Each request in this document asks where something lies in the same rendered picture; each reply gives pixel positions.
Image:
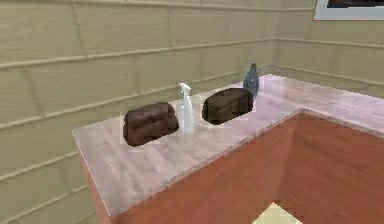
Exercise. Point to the red-brown counter with pale top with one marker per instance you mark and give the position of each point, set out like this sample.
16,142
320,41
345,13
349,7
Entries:
253,166

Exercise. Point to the dark blue glass bottle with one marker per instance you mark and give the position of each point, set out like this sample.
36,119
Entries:
251,82

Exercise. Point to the white spray bottle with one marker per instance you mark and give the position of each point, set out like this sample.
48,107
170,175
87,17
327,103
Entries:
186,113

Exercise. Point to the dark brown bread loaf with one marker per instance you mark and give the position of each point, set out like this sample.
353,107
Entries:
150,124
227,105

